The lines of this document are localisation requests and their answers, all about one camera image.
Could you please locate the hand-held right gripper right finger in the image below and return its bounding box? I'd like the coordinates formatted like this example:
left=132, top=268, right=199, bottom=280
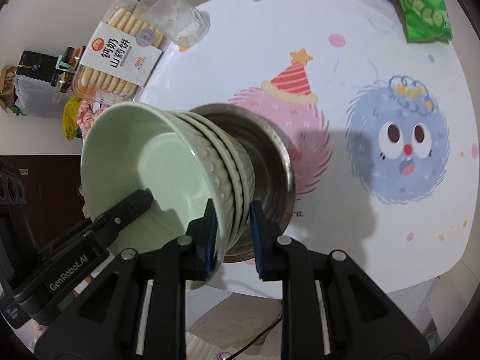
left=250, top=201, right=431, bottom=360

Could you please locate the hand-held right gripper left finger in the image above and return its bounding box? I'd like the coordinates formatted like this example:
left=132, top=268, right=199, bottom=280
left=35, top=199, right=219, bottom=360

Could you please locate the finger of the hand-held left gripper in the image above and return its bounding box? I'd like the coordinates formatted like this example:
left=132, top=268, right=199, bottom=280
left=89, top=189, right=154, bottom=249

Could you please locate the small green ceramic bowl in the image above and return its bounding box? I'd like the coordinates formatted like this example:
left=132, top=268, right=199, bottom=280
left=80, top=102, right=226, bottom=291

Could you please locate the large green ceramic bowl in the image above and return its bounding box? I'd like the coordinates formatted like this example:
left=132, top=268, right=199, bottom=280
left=187, top=112, right=257, bottom=241

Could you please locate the large steel bowl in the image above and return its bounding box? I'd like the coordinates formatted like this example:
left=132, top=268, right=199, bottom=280
left=189, top=104, right=297, bottom=263

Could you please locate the cream ceramic bowl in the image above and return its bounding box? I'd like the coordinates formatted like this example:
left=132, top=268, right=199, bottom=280
left=180, top=110, right=244, bottom=252

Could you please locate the small pink candy bag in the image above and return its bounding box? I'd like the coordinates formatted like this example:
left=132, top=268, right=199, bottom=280
left=75, top=99, right=104, bottom=139

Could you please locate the yellow plastic bag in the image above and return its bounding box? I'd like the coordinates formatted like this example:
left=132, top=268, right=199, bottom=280
left=62, top=97, right=83, bottom=141

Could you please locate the cartoon printed tablecloth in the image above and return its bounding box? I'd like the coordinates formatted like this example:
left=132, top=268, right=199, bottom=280
left=139, top=0, right=475, bottom=297

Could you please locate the grey plastic bag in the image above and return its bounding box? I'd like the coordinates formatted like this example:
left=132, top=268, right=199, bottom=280
left=15, top=75, right=68, bottom=119

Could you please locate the clear biscuit box white label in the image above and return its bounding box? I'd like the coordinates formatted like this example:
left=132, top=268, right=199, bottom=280
left=71, top=0, right=166, bottom=102

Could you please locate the dark drink bottle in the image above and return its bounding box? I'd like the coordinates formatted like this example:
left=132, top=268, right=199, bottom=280
left=64, top=46, right=88, bottom=72

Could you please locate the brown cardboard box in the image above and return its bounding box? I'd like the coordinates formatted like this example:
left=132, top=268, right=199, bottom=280
left=0, top=65, right=17, bottom=115

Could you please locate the black paper bag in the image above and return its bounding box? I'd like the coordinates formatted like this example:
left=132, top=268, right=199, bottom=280
left=19, top=50, right=61, bottom=83

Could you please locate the clear plastic cup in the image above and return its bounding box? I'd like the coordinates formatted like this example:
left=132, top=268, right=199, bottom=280
left=137, top=0, right=211, bottom=44

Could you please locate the green chips bag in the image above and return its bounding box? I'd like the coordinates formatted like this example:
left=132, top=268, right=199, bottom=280
left=386, top=0, right=454, bottom=44

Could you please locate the black cable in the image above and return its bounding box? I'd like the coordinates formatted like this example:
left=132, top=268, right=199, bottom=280
left=221, top=307, right=286, bottom=360

